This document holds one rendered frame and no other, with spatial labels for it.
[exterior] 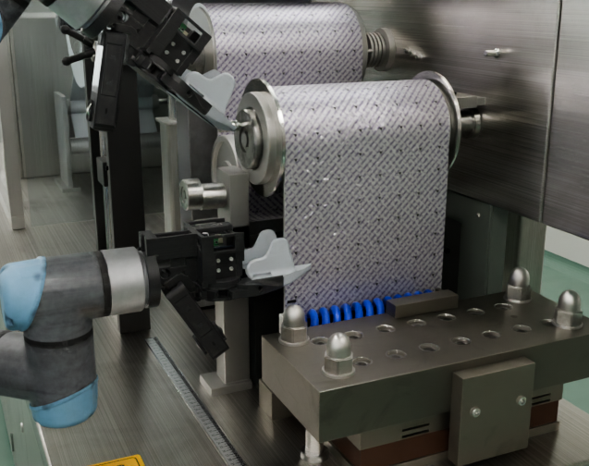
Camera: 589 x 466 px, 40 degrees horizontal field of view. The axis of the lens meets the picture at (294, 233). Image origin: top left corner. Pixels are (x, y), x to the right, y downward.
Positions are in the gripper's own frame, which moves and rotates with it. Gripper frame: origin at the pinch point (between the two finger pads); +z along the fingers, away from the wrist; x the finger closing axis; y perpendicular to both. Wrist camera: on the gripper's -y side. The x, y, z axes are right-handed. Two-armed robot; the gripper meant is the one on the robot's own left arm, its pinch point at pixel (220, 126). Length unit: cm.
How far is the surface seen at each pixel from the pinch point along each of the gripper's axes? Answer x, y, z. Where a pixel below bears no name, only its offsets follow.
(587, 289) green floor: 191, 69, 279
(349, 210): -7.8, 1.2, 17.6
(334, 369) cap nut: -25.1, -15.1, 17.1
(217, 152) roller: 14.5, -1.8, 7.3
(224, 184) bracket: 1.5, -5.4, 5.6
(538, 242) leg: 6, 19, 59
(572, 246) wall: 217, 88, 279
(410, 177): -7.8, 9.5, 22.0
